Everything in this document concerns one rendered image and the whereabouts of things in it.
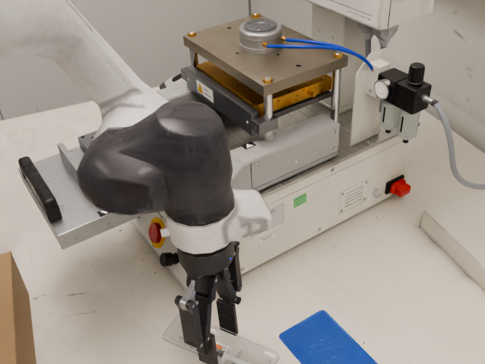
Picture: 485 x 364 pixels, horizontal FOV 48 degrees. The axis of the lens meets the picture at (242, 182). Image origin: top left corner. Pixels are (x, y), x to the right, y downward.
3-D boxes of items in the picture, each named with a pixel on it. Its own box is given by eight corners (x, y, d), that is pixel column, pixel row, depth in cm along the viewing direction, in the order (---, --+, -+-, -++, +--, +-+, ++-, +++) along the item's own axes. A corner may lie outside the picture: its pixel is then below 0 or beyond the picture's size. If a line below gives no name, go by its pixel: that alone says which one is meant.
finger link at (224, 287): (197, 261, 76) (202, 253, 76) (216, 297, 84) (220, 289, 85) (221, 271, 74) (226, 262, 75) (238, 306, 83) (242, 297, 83)
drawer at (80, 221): (168, 131, 111) (163, 97, 107) (225, 183, 96) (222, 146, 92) (24, 184, 99) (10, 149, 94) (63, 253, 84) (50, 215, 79)
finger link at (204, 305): (219, 274, 74) (214, 279, 72) (214, 341, 78) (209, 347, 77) (195, 265, 75) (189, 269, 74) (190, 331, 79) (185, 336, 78)
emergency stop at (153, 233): (153, 235, 111) (158, 218, 109) (162, 246, 108) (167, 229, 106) (146, 235, 110) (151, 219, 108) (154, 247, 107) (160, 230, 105)
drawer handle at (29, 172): (35, 172, 95) (27, 154, 93) (63, 218, 85) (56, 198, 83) (23, 177, 94) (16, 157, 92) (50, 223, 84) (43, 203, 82)
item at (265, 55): (283, 46, 121) (283, -13, 113) (385, 100, 100) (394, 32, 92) (188, 78, 111) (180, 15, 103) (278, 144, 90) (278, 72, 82)
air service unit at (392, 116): (374, 115, 104) (382, 42, 95) (434, 149, 94) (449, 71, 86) (354, 125, 102) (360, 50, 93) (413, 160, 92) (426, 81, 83)
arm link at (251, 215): (149, 214, 67) (156, 246, 70) (239, 244, 61) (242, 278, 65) (203, 160, 75) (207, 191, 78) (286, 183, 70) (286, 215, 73)
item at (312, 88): (267, 60, 116) (265, 16, 110) (336, 100, 101) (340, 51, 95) (196, 84, 109) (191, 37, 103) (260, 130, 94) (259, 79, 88)
